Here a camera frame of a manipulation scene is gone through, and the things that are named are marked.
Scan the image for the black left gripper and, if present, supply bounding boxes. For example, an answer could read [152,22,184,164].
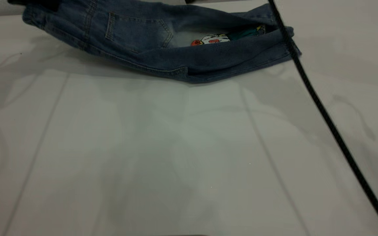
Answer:
[8,0,61,11]

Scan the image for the blue denim jeans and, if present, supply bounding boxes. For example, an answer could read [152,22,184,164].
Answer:
[22,0,302,84]

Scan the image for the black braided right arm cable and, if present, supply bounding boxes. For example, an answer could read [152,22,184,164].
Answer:
[267,0,378,236]

